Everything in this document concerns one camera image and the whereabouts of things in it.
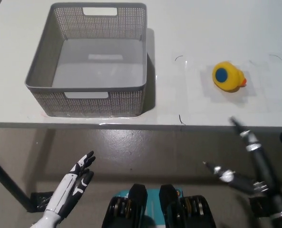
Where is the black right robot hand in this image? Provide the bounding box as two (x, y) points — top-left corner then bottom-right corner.
(202, 116), (282, 228)

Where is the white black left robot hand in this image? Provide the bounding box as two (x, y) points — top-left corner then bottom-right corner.
(45, 151), (96, 219)

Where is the black floor tape patch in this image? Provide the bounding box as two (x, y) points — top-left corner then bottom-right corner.
(30, 191), (55, 212)
(249, 196), (271, 217)

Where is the black table leg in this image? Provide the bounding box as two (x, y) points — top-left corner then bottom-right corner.
(0, 151), (36, 212)

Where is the black teal robot torso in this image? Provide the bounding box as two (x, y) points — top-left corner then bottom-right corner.
(101, 183), (217, 228)

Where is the grey perforated plastic basket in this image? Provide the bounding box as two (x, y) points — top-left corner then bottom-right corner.
(24, 2), (148, 117)

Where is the yellow rubber duck toy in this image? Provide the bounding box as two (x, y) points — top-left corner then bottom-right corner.
(212, 61), (248, 93)

